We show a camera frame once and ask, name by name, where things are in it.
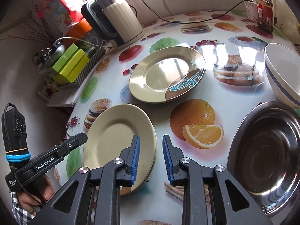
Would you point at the white bowl with blue stripe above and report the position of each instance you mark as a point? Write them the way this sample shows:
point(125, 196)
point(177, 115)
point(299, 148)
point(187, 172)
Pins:
point(281, 68)

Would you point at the person's left hand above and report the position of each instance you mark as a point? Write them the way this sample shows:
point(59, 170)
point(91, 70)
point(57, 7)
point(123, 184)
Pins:
point(49, 189)

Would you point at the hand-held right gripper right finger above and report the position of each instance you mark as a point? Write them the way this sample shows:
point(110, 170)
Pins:
point(167, 161)

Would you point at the patterned beige plate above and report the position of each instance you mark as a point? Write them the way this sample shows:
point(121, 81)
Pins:
point(159, 75)

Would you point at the cream electric kettle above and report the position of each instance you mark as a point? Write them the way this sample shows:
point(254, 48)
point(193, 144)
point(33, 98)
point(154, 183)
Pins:
point(121, 18)

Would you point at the stainless steel bowl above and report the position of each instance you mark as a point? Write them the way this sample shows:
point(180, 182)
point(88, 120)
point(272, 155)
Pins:
point(264, 150)

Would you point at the green box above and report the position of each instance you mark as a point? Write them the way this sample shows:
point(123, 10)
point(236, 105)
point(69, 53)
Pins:
point(75, 68)
point(65, 58)

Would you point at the dried flower branches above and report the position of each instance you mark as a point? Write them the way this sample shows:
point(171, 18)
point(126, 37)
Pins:
point(42, 25)

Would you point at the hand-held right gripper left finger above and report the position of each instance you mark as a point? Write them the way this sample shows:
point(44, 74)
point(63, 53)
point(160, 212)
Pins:
point(135, 161)

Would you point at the small white carton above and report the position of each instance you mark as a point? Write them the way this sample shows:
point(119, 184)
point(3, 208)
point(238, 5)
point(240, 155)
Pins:
point(250, 10)

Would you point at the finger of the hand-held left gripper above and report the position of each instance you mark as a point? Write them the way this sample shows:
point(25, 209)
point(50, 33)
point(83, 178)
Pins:
point(75, 141)

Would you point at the glass jar with red label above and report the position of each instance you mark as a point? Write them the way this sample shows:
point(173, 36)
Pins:
point(264, 11)

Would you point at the plain beige plate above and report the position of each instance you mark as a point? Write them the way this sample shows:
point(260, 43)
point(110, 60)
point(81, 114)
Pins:
point(153, 161)
point(112, 133)

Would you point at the orange container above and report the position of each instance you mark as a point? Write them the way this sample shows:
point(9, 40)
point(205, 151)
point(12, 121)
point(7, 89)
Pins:
point(78, 29)

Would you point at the striped storage basket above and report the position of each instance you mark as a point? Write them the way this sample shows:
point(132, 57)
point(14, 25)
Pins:
point(93, 61)

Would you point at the person's left forearm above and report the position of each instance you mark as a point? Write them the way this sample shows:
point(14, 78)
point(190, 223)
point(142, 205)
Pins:
point(21, 216)

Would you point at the fruit print tablecloth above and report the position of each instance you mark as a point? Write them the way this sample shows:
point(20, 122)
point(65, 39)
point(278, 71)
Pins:
point(161, 113)

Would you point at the red gift bag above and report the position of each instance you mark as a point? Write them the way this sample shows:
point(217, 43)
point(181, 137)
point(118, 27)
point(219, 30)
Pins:
point(61, 7)

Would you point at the grey oval device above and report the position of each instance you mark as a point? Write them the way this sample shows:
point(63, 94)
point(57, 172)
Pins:
point(55, 55)

